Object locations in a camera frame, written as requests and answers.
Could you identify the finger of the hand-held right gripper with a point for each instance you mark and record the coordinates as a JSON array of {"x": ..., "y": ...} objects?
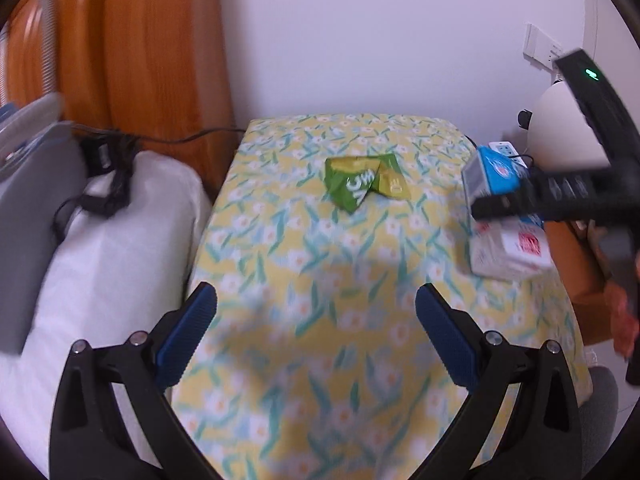
[{"x": 560, "y": 195}]

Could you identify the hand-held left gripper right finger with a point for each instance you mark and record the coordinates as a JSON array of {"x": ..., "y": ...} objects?
[{"x": 445, "y": 335}]

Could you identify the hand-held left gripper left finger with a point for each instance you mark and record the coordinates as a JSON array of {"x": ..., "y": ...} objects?
[{"x": 187, "y": 332}]

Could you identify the blue and white carton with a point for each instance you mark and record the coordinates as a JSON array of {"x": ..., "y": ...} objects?
[{"x": 492, "y": 175}]

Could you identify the green snack wrapper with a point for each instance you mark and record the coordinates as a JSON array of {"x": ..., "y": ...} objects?
[{"x": 350, "y": 185}]

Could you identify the person's right hand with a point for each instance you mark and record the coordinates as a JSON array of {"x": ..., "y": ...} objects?
[{"x": 622, "y": 325}]

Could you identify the white round appliance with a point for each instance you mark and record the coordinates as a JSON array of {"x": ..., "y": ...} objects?
[{"x": 560, "y": 125}]

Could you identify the white power strip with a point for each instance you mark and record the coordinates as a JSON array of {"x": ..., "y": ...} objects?
[{"x": 505, "y": 148}]

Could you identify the wooden nightstand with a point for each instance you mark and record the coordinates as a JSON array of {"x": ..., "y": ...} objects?
[{"x": 575, "y": 270}]

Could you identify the white carton with red label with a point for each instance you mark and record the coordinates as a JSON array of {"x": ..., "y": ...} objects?
[{"x": 505, "y": 255}]

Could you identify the white pillow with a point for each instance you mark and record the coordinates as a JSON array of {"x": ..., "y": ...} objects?
[{"x": 125, "y": 240}]

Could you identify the yellow floral tablecloth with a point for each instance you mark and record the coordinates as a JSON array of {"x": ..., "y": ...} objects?
[{"x": 325, "y": 285}]

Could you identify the grey padded seat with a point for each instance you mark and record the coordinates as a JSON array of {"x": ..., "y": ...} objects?
[{"x": 600, "y": 400}]

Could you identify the wooden headboard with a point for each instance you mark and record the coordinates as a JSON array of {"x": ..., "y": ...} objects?
[{"x": 150, "y": 60}]

